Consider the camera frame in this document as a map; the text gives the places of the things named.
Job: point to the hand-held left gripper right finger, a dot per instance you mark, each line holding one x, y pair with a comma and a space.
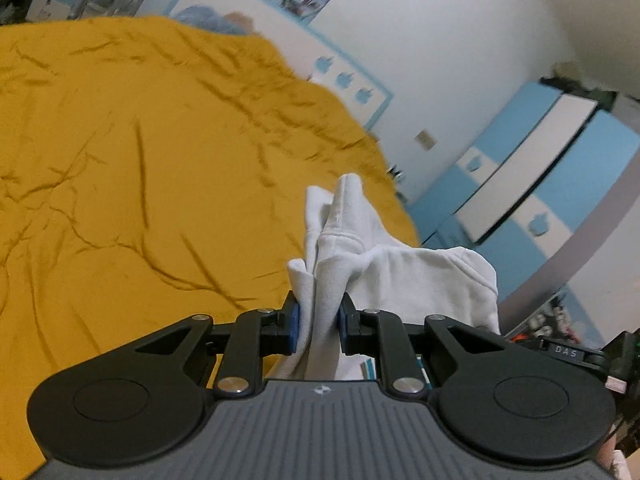
341, 328

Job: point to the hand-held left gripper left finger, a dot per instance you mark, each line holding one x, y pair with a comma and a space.
294, 330

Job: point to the white t-shirt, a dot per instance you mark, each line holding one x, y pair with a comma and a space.
400, 280

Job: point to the person's right forearm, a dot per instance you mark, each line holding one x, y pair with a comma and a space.
614, 462

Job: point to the small black white object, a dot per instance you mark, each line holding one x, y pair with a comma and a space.
397, 175

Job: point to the blue and white wardrobe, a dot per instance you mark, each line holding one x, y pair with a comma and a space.
550, 160

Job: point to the mustard yellow blanket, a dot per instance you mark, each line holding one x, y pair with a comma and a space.
125, 160

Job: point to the white headboard with blue decals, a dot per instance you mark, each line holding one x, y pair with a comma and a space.
300, 55

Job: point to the blue pillow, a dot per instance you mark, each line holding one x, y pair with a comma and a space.
210, 20

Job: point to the wall socket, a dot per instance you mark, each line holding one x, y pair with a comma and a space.
425, 140

